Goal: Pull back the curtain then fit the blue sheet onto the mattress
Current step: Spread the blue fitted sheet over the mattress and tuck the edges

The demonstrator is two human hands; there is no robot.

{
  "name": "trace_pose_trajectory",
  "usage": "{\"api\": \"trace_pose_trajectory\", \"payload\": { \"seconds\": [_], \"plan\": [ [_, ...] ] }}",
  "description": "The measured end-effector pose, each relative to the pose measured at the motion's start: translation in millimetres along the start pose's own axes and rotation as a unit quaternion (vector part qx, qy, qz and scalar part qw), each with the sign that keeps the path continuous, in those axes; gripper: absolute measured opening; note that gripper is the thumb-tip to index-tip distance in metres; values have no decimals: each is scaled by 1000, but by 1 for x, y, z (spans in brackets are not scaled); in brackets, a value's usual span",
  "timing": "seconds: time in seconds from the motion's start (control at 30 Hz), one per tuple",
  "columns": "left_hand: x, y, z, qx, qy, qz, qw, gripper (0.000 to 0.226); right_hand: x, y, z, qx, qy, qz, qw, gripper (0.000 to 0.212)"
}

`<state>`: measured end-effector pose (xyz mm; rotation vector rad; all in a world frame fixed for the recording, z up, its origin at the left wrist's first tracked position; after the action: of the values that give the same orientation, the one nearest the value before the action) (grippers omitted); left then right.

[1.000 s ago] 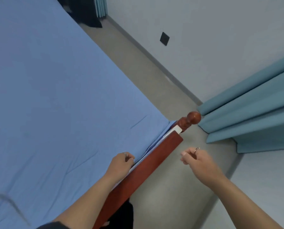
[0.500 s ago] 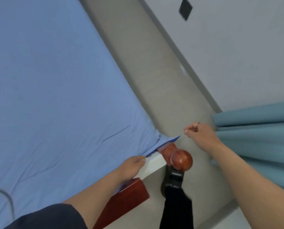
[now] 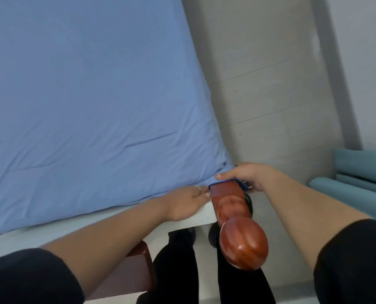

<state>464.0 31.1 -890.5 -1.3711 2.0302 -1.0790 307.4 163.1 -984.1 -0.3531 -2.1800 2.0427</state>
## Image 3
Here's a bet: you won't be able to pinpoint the person's left hand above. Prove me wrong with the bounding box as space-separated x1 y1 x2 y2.
162 185 211 223

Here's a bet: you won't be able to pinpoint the person's right hand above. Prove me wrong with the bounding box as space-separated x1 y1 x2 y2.
214 163 282 193

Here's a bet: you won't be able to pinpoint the white wooden bed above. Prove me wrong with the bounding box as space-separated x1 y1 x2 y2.
0 179 270 303

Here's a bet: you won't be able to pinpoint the blue curtain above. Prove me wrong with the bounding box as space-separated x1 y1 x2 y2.
309 148 376 227

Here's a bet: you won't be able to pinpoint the light blue sheet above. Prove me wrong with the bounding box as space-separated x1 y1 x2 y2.
0 0 253 239

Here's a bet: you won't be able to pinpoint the person's left forearm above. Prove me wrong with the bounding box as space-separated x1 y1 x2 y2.
41 198 173 298

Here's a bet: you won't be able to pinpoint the person's right forearm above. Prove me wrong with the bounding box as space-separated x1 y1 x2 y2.
260 172 373 271

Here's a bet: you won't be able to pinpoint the person's black trousers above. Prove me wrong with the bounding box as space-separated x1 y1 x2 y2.
136 229 276 304

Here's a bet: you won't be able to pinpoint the person's black shirt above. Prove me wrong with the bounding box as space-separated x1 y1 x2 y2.
0 219 376 304

